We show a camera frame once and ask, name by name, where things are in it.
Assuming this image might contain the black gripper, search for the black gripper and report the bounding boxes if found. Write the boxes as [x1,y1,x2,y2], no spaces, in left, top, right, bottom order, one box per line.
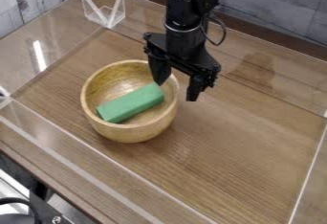
[142,30,221,101]

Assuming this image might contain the green rectangular block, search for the green rectangular block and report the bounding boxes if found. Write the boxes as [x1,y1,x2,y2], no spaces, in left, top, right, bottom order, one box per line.
[96,82,164,123]

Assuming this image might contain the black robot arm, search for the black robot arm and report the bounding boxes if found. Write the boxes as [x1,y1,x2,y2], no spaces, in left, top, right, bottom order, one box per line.
[142,0,225,101]

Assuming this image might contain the wooden bowl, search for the wooden bowl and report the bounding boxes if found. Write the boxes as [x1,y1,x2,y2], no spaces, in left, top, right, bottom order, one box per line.
[80,59,180,144]

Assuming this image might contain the clear acrylic tray walls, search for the clear acrylic tray walls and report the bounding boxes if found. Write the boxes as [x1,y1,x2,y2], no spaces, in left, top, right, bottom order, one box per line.
[0,0,327,224]

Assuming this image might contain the clear acrylic corner bracket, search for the clear acrylic corner bracket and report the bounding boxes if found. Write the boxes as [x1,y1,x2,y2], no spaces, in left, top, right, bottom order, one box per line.
[81,0,125,29]

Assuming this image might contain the black metal table bracket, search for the black metal table bracket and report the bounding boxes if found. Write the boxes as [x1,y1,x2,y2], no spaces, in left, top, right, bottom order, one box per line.
[29,191,92,224]

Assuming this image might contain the black cable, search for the black cable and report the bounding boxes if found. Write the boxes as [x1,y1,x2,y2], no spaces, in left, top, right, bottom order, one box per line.
[0,195,40,224]

